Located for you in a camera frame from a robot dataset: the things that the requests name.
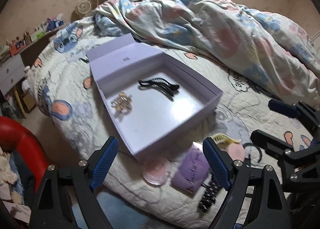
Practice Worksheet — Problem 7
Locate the black white-dotted hair clip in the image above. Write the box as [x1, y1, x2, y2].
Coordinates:
[198, 172, 222, 213]

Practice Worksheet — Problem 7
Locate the yellow hair claw clip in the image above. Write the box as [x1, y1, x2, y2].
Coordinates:
[211, 133, 241, 145]

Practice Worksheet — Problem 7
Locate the purple rectangular card box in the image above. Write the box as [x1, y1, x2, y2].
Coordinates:
[171, 142, 209, 194]

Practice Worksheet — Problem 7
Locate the pink round blush compact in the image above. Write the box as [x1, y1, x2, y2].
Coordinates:
[142, 157, 171, 186]

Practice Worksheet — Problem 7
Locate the red chair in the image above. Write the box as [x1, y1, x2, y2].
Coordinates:
[0, 117, 50, 192]

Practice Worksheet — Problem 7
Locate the cartoon quilted bedspread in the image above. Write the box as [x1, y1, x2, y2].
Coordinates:
[27, 19, 311, 228]

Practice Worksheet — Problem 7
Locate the floral rumpled duvet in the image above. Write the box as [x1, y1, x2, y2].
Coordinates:
[93, 0, 319, 108]

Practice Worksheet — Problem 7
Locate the beige gold hair clip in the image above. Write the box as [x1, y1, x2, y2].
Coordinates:
[111, 92, 132, 113]

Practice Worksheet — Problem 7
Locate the black hair claw clip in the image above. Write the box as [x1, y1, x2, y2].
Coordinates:
[138, 78, 180, 101]

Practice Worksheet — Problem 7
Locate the white drawer cabinet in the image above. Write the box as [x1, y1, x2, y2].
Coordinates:
[0, 54, 24, 95]

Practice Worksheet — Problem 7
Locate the lavender open gift box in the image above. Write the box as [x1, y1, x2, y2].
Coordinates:
[86, 34, 222, 161]

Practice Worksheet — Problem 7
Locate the white desk fan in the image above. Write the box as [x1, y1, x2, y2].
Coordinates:
[75, 0, 92, 17]

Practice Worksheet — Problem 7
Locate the black hair tie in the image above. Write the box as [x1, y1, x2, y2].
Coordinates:
[241, 141, 263, 164]

